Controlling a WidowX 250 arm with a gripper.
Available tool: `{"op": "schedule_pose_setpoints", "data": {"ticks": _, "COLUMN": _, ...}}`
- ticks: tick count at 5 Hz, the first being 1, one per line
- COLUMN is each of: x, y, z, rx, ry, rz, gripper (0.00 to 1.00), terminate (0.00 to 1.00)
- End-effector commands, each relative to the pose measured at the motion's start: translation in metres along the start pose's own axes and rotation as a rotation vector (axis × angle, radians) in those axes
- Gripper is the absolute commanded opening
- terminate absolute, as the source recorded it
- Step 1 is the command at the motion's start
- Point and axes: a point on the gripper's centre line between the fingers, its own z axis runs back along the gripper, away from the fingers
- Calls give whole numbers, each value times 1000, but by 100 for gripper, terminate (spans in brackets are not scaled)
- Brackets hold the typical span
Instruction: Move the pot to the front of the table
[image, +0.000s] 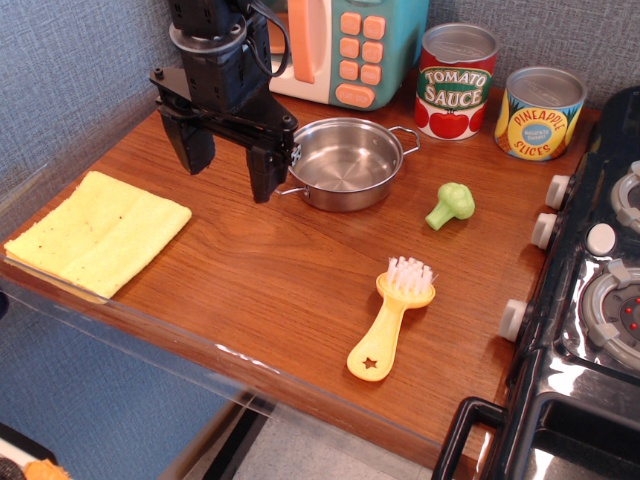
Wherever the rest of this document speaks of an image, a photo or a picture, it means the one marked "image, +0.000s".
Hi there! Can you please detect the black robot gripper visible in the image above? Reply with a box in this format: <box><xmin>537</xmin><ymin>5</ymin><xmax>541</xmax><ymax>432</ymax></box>
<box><xmin>150</xmin><ymin>19</ymin><xmax>300</xmax><ymax>204</ymax></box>

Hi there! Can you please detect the stainless steel pot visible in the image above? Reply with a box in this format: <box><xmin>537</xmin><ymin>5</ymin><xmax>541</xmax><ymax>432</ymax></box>
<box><xmin>276</xmin><ymin>117</ymin><xmax>421</xmax><ymax>213</ymax></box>

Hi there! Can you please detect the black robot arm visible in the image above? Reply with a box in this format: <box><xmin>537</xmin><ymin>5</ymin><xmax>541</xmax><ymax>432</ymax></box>
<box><xmin>150</xmin><ymin>1</ymin><xmax>300</xmax><ymax>203</ymax></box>

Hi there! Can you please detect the teal toy microwave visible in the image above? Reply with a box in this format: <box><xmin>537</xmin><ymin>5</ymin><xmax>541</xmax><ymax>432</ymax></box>
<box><xmin>265</xmin><ymin>0</ymin><xmax>430</xmax><ymax>111</ymax></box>

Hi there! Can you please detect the yellow folded cloth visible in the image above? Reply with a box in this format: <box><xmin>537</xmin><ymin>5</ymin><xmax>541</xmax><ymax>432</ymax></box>
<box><xmin>4</xmin><ymin>171</ymin><xmax>192</xmax><ymax>304</ymax></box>

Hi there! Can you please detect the yellow dish brush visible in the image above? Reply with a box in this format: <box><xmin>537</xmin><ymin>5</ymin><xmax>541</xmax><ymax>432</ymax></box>
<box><xmin>347</xmin><ymin>256</ymin><xmax>436</xmax><ymax>382</ymax></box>

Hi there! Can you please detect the green toy broccoli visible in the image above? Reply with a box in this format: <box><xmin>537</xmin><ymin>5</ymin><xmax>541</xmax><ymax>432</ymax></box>
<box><xmin>425</xmin><ymin>182</ymin><xmax>476</xmax><ymax>231</ymax></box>

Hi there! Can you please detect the tomato sauce can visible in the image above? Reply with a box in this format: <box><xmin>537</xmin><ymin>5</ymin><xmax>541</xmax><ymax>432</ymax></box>
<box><xmin>414</xmin><ymin>23</ymin><xmax>498</xmax><ymax>141</ymax></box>

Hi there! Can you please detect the clear acrylic barrier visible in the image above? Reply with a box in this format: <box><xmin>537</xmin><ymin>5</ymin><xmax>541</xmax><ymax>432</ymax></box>
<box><xmin>2</xmin><ymin>91</ymin><xmax>440</xmax><ymax>468</ymax></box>

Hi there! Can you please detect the pineapple slices can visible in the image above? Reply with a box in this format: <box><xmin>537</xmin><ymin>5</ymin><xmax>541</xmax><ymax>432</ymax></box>
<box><xmin>494</xmin><ymin>66</ymin><xmax>587</xmax><ymax>162</ymax></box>

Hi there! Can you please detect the orange object at corner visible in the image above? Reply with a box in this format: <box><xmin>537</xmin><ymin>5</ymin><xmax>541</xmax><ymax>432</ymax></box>
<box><xmin>23</xmin><ymin>459</ymin><xmax>71</xmax><ymax>480</ymax></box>

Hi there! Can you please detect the black toy stove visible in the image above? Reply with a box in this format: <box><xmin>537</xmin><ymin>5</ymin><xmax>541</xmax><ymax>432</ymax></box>
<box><xmin>433</xmin><ymin>87</ymin><xmax>639</xmax><ymax>479</ymax></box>

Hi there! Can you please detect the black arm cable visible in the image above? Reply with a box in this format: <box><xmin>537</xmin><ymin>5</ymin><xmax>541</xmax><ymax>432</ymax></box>
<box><xmin>244</xmin><ymin>0</ymin><xmax>292</xmax><ymax>79</ymax></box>

